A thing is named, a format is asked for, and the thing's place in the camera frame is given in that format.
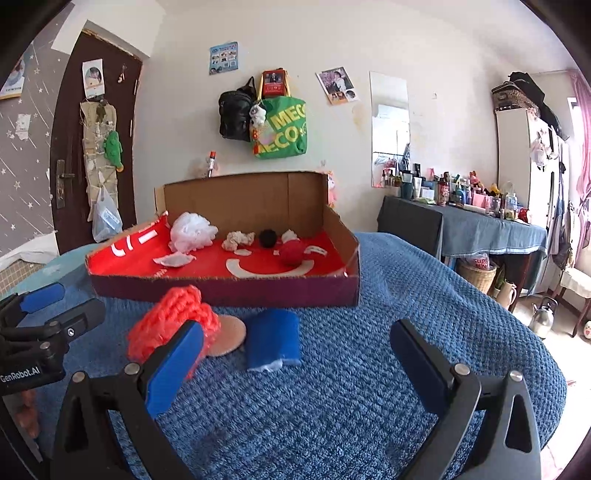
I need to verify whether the wooden chair with cushion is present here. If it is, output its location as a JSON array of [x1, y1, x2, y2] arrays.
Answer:
[[556, 265, 591, 337]]

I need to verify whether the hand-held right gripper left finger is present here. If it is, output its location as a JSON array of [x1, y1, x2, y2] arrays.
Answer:
[[50, 320, 206, 480]]

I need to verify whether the red yarn ball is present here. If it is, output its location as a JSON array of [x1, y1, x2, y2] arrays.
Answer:
[[276, 239, 306, 266]]

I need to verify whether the dark brown door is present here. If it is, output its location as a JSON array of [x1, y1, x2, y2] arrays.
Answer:
[[50, 30, 144, 254]]

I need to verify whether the white mesh bath pouf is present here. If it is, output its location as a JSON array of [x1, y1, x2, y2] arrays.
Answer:
[[168, 212, 219, 254]]

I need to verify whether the black duffel bag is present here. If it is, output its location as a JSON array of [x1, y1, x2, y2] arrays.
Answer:
[[508, 71, 570, 141]]

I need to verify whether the blue knitted blanket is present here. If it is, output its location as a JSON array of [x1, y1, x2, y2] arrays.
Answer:
[[28, 231, 568, 480]]

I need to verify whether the pink curtain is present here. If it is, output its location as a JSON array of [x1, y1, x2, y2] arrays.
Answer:
[[566, 69, 591, 259]]

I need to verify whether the blue wall poster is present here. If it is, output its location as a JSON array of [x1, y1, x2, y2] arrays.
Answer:
[[209, 41, 239, 75]]

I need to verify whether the white wardrobe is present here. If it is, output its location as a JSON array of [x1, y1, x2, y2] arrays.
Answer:
[[495, 108, 571, 296]]

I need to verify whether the table with blue cloth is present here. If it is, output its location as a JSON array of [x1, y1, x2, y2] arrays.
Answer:
[[378, 194, 548, 296]]

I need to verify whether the white cotton pad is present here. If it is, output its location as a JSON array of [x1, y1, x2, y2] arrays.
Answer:
[[152, 251, 197, 268]]

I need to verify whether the metal kettle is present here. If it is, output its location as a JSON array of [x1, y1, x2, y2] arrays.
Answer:
[[529, 296, 558, 340]]

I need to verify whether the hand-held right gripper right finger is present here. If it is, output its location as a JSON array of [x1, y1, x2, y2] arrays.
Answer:
[[390, 318, 542, 480]]

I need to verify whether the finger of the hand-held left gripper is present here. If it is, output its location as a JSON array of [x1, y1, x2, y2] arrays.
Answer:
[[0, 282, 65, 328], [39, 298, 107, 346]]

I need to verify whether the metal door handle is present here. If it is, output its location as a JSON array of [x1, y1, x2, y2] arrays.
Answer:
[[55, 160, 75, 210]]

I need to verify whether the red gift bag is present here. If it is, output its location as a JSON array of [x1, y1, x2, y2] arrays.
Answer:
[[261, 68, 289, 99]]

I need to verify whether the wall photo poster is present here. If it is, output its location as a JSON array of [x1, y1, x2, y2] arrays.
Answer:
[[316, 67, 360, 106]]

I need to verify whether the person's left hand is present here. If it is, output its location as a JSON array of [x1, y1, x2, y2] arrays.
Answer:
[[14, 390, 41, 439]]

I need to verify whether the frameless wall mirror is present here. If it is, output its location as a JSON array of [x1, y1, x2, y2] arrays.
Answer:
[[369, 71, 411, 189]]

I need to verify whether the beige round powder puff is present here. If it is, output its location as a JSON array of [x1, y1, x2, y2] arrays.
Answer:
[[205, 315, 247, 357]]

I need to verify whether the cardboard box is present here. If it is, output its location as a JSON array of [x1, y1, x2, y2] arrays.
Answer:
[[86, 171, 361, 308]]

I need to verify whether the clear plastic bag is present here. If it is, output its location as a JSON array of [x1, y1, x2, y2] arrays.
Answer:
[[91, 185, 124, 243]]

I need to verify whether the green plush toy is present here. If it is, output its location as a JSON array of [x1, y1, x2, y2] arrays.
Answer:
[[102, 130, 125, 172]]

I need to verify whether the black backpack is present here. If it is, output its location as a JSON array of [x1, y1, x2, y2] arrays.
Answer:
[[218, 76, 257, 141]]

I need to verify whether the leopard print suitcase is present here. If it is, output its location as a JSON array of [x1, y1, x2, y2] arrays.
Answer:
[[491, 80, 541, 114]]

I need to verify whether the orange knitted yarn piece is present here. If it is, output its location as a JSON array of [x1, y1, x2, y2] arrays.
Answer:
[[127, 285, 221, 365]]

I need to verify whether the pink plush toy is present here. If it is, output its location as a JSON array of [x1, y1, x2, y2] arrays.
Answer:
[[321, 161, 340, 208]]

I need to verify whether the row of cosmetic bottles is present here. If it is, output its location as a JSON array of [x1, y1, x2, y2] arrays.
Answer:
[[382, 162, 534, 224]]

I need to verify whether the green tote bag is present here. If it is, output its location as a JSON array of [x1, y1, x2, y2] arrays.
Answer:
[[252, 95, 308, 160]]

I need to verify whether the woven basket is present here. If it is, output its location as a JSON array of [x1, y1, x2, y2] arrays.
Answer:
[[457, 258, 497, 295]]

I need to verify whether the wall poster with figure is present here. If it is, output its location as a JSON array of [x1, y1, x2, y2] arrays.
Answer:
[[0, 46, 35, 100]]

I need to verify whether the beige hanging fabric organizer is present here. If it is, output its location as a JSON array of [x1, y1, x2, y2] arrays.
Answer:
[[79, 99, 122, 222]]

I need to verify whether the dark cloth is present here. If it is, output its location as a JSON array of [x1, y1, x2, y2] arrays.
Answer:
[[376, 195, 445, 259]]

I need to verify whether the white ceramic pitcher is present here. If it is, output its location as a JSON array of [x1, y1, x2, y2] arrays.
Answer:
[[495, 279, 518, 310]]

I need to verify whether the photo card on door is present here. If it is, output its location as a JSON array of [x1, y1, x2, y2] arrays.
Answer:
[[82, 58, 105, 100]]

